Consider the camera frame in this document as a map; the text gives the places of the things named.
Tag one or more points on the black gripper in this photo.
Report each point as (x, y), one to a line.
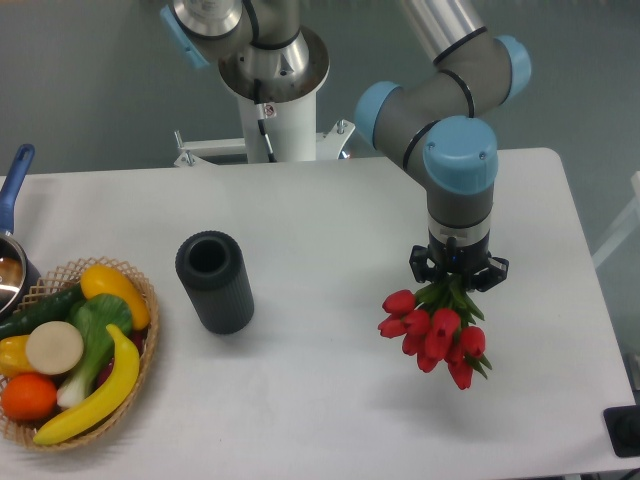
(452, 257)

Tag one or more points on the red tulip bouquet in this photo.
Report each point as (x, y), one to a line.
(438, 324)

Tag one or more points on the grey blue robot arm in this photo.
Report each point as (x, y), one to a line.
(434, 131)

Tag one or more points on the dark grey ribbed vase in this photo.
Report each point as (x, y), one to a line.
(211, 268)

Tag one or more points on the white table clamp right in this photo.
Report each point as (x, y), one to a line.
(331, 145)

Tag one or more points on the white table clamp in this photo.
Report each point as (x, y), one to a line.
(331, 145)
(193, 153)

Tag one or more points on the black device at table edge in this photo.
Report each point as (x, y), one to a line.
(622, 425)

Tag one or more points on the white table clamp left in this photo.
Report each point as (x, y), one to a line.
(193, 153)

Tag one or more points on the green bok choy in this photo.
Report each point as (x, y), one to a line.
(91, 318)

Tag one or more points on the green cucumber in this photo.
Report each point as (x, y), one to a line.
(54, 307)

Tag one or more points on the yellow banana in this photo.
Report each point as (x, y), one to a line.
(103, 401)

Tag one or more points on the beige round radish slice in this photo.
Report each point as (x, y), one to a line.
(54, 348)

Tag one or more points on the orange fruit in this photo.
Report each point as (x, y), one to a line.
(29, 397)

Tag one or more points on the yellow bell pepper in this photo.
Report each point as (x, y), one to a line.
(13, 358)

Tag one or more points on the woven wicker basket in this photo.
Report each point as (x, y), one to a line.
(59, 279)

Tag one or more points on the white frame at right edge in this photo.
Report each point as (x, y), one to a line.
(623, 225)

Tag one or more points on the blue handled pot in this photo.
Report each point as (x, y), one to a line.
(18, 274)

